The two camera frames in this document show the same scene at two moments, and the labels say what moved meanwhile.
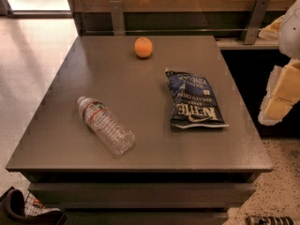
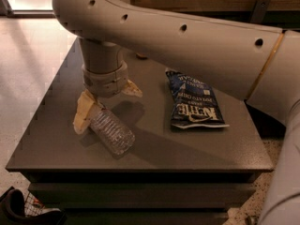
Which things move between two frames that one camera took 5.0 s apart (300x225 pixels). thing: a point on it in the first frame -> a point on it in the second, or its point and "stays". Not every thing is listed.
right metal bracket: x=256 y=20 stays
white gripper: x=291 y=35 -> x=104 y=82
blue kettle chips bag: x=193 y=102 stays
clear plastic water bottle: x=107 y=128 stays
